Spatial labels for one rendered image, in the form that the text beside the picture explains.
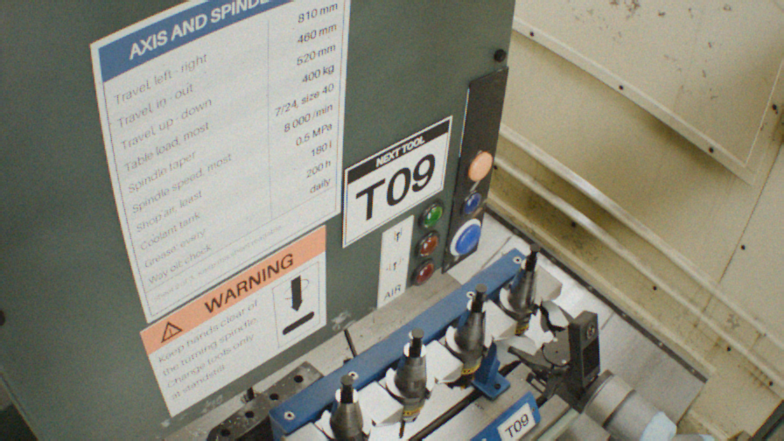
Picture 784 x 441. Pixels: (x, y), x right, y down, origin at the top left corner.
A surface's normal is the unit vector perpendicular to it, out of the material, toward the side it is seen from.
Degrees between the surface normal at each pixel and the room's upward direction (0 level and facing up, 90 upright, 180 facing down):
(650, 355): 25
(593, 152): 90
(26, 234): 90
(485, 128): 90
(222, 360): 90
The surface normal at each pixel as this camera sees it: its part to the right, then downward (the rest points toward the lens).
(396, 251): 0.68, 0.54
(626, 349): -0.24, -0.48
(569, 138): -0.73, 0.44
